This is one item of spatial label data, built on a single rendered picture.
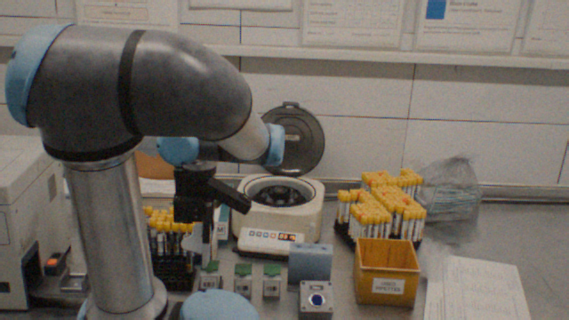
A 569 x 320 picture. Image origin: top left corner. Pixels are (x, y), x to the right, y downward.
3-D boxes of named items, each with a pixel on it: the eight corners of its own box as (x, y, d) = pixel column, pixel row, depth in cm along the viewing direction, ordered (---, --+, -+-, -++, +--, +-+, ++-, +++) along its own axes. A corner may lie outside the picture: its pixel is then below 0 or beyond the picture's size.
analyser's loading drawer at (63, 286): (12, 300, 117) (9, 280, 115) (25, 283, 123) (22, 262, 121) (109, 303, 117) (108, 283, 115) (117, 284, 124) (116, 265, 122)
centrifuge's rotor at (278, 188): (245, 221, 146) (246, 197, 143) (256, 196, 160) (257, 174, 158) (303, 228, 144) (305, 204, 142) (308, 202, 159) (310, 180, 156)
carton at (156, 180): (92, 242, 144) (86, 189, 138) (120, 194, 170) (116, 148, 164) (187, 244, 144) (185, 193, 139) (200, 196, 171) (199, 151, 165)
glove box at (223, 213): (188, 244, 145) (187, 212, 141) (198, 203, 167) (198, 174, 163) (234, 245, 145) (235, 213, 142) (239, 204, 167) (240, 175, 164)
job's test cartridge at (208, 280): (200, 296, 122) (199, 272, 120) (202, 284, 126) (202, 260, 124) (218, 297, 122) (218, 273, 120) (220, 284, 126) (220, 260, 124)
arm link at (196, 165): (218, 140, 115) (216, 155, 107) (219, 160, 116) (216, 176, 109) (182, 140, 114) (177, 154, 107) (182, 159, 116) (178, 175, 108)
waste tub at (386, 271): (356, 305, 124) (360, 267, 120) (351, 271, 136) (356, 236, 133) (415, 308, 124) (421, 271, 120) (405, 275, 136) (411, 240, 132)
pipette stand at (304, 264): (286, 291, 128) (288, 253, 124) (288, 274, 134) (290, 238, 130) (329, 294, 127) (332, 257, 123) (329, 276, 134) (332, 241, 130)
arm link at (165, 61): (246, 19, 54) (288, 118, 102) (139, 12, 55) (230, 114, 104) (233, 133, 53) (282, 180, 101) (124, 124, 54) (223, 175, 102)
